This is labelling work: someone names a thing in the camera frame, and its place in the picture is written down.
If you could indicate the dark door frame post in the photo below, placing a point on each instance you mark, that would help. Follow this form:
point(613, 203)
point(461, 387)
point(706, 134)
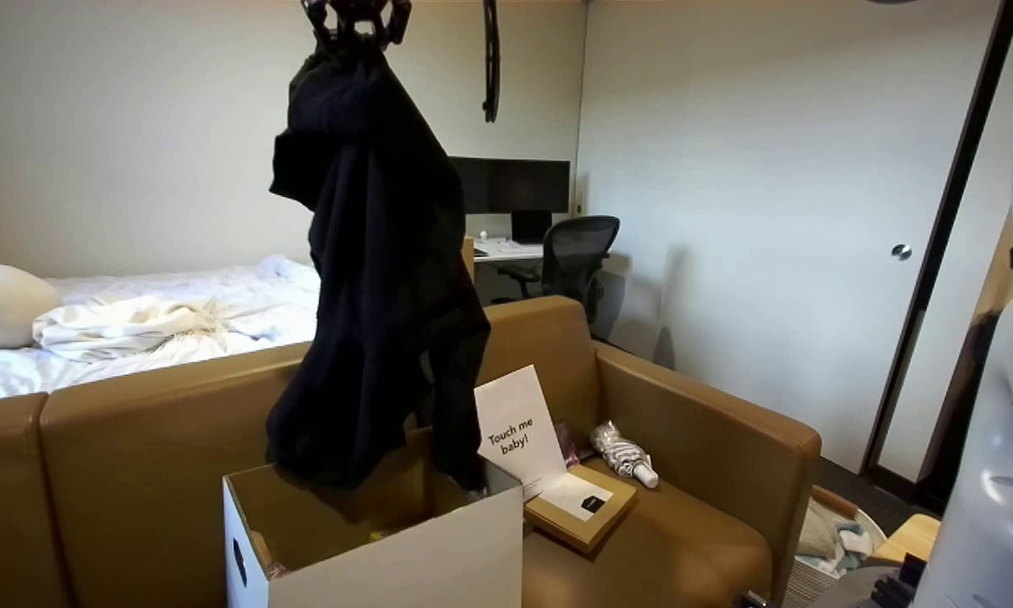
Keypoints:
point(947, 214)

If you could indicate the silver door knob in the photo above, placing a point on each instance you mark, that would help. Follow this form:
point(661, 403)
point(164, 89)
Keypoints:
point(898, 251)

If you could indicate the round white pillow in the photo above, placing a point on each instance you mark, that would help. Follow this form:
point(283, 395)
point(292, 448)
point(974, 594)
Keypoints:
point(3, 305)

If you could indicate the light wooden board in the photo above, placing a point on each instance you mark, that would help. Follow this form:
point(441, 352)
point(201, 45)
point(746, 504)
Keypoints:
point(911, 537)

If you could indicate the black jersey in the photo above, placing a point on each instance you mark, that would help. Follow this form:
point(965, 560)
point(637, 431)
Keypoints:
point(384, 280)

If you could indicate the bag with white cloth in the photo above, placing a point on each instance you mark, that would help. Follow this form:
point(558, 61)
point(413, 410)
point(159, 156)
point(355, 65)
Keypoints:
point(839, 535)

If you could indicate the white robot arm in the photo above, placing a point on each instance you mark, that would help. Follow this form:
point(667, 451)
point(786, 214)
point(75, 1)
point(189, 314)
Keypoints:
point(998, 493)

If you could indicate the black computer monitor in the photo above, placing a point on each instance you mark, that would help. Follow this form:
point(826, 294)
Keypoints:
point(511, 188)

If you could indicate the white desk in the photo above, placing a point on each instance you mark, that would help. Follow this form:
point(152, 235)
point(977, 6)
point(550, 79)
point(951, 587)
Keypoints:
point(508, 251)

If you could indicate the open cardboard box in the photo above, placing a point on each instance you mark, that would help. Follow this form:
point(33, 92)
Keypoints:
point(416, 563)

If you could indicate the white card with handwriting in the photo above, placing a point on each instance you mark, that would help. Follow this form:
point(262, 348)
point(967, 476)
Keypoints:
point(521, 422)

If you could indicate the crumpled white blanket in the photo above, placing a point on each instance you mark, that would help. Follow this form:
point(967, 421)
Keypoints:
point(156, 321)

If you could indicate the black office chair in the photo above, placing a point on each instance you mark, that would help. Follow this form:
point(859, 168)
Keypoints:
point(575, 253)

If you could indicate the crumpled white plastic wrapper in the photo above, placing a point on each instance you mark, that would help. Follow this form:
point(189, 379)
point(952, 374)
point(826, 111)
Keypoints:
point(627, 454)

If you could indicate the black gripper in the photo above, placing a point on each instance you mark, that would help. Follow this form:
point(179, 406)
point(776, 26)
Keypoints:
point(355, 6)

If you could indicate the tan leather sofa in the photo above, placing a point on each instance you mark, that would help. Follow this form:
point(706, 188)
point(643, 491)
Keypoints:
point(137, 473)

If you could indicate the white bed sheets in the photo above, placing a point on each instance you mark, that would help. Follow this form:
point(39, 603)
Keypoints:
point(104, 374)

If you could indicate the tan flat box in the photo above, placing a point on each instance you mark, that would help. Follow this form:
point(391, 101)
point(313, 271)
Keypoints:
point(581, 511)

